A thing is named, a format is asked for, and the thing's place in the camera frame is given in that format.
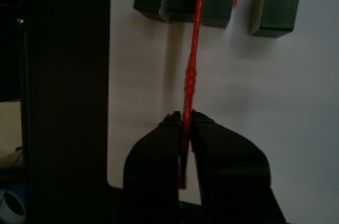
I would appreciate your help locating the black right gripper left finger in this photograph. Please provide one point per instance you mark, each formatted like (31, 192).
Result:
(153, 168)

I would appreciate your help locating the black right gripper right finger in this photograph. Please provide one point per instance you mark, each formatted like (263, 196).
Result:
(231, 175)

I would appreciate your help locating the red plastic toy knife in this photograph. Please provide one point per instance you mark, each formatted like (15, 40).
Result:
(193, 66)

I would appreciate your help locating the white cutting board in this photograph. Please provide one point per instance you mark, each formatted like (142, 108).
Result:
(274, 109)

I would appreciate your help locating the blue white tape roll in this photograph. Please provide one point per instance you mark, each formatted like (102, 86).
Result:
(11, 203)

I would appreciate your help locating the black equipment box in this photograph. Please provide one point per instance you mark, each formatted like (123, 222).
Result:
(10, 53)

